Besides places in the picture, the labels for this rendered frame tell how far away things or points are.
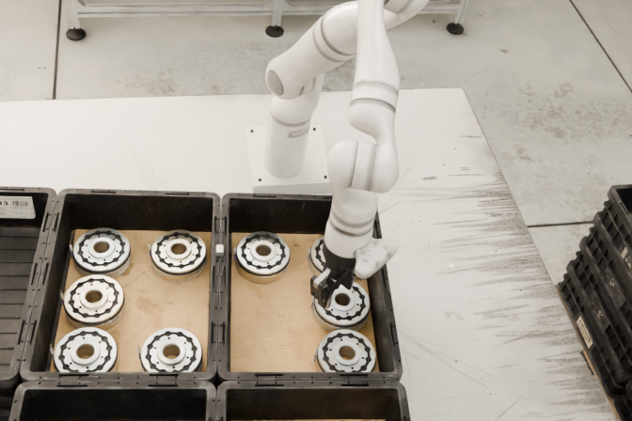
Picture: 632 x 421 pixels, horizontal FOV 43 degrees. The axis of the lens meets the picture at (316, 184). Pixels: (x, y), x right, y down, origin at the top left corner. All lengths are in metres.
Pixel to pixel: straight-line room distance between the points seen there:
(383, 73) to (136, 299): 0.63
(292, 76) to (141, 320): 0.54
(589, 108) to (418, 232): 1.82
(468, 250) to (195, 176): 0.65
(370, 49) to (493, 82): 2.30
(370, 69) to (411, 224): 0.71
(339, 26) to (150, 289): 0.59
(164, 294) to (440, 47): 2.35
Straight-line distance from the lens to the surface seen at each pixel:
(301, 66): 1.52
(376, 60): 1.19
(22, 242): 1.60
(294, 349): 1.44
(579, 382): 1.71
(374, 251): 1.26
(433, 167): 1.97
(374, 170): 1.13
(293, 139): 1.72
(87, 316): 1.45
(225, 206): 1.50
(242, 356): 1.42
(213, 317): 1.34
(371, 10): 1.23
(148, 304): 1.48
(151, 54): 3.35
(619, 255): 2.26
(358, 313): 1.46
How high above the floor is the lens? 2.05
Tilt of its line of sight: 46 degrees down
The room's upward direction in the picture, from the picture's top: 9 degrees clockwise
